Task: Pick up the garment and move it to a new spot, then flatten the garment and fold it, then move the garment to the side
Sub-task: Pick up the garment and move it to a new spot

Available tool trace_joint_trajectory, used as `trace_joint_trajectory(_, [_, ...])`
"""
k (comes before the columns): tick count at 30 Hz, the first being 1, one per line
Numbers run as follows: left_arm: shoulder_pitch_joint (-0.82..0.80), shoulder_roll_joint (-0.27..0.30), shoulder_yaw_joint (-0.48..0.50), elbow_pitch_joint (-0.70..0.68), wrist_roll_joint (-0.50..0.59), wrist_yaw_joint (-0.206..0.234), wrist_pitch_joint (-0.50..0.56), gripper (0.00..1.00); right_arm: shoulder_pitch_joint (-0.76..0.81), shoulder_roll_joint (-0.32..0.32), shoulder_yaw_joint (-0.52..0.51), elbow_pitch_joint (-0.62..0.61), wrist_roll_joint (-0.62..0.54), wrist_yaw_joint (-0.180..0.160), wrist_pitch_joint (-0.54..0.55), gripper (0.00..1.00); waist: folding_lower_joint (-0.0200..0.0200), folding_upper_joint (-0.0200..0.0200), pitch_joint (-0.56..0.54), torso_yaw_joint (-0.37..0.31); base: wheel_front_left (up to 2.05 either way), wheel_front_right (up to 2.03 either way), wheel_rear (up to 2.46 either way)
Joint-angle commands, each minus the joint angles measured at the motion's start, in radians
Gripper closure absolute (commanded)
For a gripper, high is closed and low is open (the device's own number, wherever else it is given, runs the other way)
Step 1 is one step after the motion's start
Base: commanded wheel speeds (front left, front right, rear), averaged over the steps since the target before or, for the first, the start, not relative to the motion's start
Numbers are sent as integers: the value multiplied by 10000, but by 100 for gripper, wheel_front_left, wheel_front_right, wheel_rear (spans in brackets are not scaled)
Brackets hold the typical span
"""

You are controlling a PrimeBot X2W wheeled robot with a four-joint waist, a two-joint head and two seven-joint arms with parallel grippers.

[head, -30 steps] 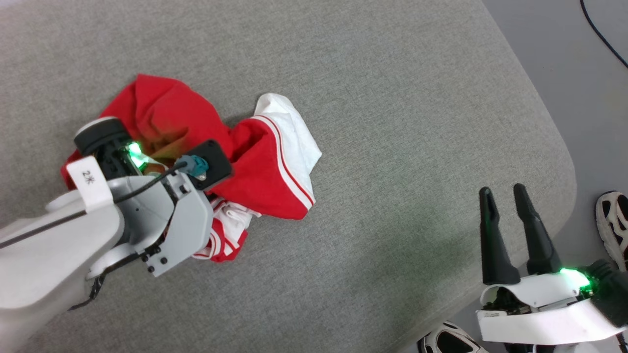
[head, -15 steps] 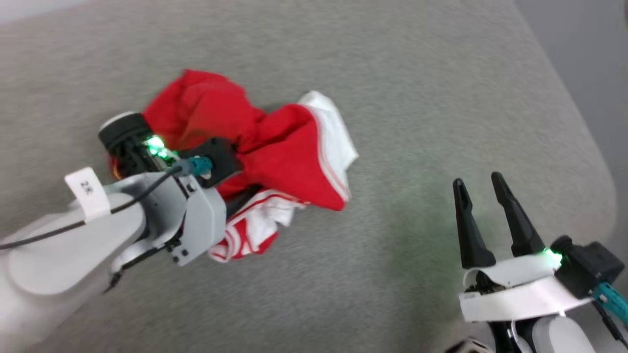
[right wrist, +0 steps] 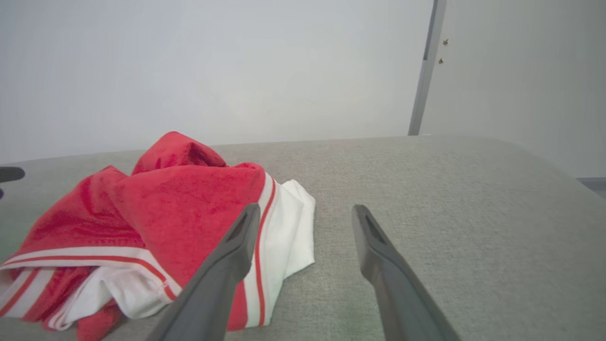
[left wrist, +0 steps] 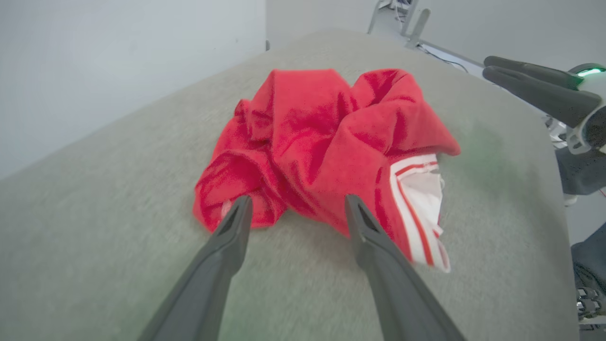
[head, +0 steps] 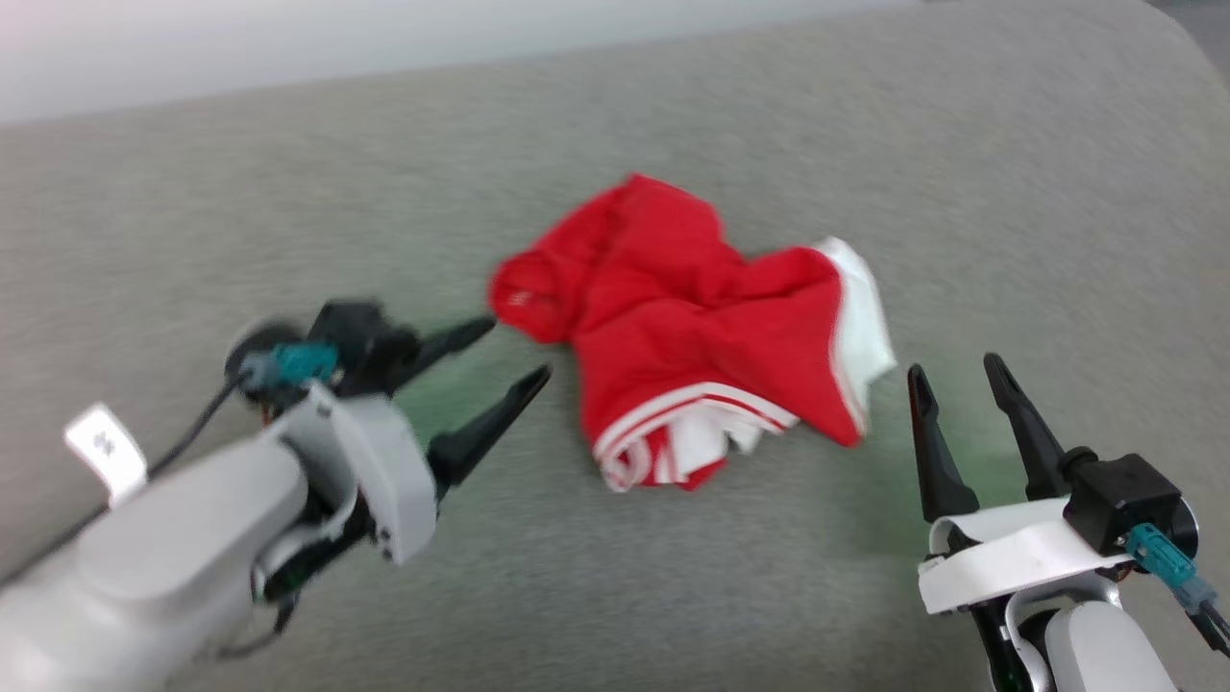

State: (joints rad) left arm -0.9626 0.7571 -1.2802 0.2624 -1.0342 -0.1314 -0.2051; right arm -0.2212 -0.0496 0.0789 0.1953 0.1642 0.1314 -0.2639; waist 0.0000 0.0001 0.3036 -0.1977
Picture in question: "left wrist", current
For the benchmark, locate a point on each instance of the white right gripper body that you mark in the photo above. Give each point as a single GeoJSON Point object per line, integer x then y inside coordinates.
{"type": "Point", "coordinates": [594, 128]}

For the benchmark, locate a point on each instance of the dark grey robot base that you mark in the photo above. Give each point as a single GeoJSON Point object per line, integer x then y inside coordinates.
{"type": "Point", "coordinates": [592, 255]}

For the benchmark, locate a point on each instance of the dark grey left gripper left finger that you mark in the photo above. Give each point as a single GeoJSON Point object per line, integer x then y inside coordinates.
{"type": "Point", "coordinates": [208, 274]}

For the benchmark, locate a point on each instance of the red garment with white trim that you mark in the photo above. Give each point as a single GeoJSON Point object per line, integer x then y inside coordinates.
{"type": "Point", "coordinates": [312, 142]}

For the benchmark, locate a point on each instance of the grey partition panel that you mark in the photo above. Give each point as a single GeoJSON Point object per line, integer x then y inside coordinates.
{"type": "Point", "coordinates": [416, 26]}

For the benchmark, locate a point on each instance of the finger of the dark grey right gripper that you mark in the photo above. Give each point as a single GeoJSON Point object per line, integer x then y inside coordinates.
{"type": "Point", "coordinates": [535, 69]}
{"type": "Point", "coordinates": [554, 102]}

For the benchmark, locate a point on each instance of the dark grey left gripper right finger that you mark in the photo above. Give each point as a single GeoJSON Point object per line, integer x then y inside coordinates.
{"type": "Point", "coordinates": [397, 293]}

